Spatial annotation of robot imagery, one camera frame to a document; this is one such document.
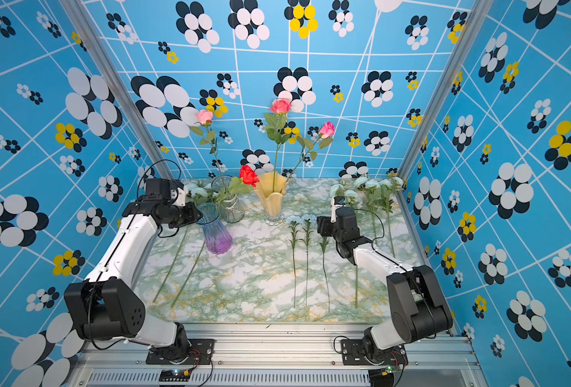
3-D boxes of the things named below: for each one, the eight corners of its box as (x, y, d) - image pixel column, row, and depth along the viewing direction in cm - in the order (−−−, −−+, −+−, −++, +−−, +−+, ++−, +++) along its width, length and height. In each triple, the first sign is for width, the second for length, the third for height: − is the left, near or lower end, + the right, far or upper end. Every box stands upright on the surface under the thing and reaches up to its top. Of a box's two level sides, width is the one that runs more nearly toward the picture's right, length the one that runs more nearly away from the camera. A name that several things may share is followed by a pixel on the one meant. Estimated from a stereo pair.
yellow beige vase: (261, 230, 105) (254, 196, 87) (263, 207, 113) (257, 172, 95) (285, 230, 105) (283, 196, 87) (285, 207, 113) (284, 172, 95)
